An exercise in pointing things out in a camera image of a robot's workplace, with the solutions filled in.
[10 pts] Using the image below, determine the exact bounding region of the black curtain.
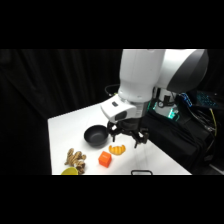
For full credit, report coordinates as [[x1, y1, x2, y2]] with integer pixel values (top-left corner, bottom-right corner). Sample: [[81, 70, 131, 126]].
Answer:
[[0, 49, 224, 176]]

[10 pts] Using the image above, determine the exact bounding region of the electronics box with teal lights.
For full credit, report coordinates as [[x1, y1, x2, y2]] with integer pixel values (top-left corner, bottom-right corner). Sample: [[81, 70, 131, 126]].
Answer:
[[195, 91, 224, 110]]

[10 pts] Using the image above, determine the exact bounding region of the white tablecloth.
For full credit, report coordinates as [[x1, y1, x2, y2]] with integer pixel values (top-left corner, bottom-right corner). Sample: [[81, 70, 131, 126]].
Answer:
[[47, 101, 193, 176]]

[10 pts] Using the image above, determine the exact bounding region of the yellow cable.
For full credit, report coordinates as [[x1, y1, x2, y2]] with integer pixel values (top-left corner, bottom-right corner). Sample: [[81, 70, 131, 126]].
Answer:
[[208, 106, 219, 138]]

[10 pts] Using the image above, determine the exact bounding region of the orange toy croissant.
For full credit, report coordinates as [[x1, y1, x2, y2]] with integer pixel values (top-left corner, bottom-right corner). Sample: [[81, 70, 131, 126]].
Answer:
[[108, 144, 127, 157]]

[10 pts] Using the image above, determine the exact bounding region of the orange cube block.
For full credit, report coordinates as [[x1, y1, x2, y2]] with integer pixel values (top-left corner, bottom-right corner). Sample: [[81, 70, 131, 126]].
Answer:
[[98, 150, 113, 168]]

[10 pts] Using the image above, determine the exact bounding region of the yellow bowl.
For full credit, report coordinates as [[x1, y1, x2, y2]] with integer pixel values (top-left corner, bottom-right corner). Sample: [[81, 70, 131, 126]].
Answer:
[[60, 166, 80, 176]]

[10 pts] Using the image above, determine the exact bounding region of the black round bowl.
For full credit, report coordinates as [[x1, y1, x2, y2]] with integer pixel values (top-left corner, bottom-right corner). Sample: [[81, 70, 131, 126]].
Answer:
[[83, 124, 111, 149]]

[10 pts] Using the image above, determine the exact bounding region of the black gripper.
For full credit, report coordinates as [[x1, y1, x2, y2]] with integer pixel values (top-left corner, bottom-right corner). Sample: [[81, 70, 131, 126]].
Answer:
[[106, 118, 150, 150]]

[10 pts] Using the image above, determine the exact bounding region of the black cable loop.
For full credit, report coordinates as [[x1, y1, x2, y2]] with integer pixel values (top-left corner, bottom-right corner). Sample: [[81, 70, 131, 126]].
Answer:
[[104, 83, 122, 99]]

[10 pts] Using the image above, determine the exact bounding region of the black robot stand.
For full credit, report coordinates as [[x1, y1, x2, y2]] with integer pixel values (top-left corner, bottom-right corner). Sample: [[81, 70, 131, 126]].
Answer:
[[141, 107, 210, 175]]

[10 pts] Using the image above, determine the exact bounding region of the dark metal wire frame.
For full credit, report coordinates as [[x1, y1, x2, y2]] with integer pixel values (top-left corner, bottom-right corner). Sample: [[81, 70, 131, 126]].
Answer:
[[130, 169, 154, 176]]

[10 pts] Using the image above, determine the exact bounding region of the small green light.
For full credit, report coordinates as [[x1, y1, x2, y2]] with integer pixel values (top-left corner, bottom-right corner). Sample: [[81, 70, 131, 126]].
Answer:
[[165, 107, 178, 120]]

